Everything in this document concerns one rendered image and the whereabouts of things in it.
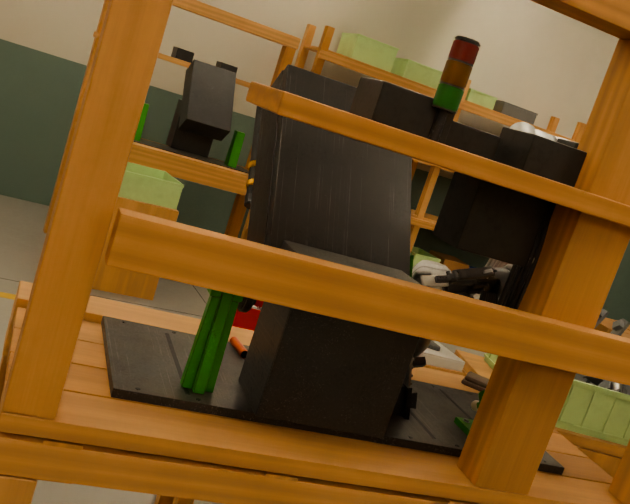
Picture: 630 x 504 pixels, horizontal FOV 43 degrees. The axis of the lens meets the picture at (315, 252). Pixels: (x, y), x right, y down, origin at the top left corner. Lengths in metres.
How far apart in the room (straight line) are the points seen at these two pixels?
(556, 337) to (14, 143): 6.05
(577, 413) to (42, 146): 5.45
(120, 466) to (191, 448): 0.13
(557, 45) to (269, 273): 7.83
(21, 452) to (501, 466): 0.97
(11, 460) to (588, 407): 1.89
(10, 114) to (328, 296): 5.95
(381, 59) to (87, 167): 6.12
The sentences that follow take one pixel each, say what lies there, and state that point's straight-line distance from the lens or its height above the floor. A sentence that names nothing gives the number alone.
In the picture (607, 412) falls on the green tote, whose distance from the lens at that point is 2.87.
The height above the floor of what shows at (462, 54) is 1.70.
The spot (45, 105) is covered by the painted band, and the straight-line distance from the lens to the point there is 7.23.
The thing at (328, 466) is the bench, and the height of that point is 0.88.
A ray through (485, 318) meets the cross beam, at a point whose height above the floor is 1.25.
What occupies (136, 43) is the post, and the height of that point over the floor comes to 1.54.
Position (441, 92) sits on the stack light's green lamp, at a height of 1.63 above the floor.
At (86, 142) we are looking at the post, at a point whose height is 1.36.
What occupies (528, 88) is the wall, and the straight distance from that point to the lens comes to 8.91.
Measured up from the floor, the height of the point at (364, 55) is 2.08.
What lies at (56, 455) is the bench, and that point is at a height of 0.81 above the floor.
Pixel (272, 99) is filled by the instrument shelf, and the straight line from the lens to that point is 1.40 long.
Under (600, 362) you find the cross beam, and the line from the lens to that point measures 1.78.
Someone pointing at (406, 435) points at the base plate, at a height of 0.90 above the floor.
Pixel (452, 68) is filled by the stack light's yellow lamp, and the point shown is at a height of 1.67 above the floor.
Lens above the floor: 1.53
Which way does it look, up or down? 10 degrees down
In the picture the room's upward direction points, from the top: 18 degrees clockwise
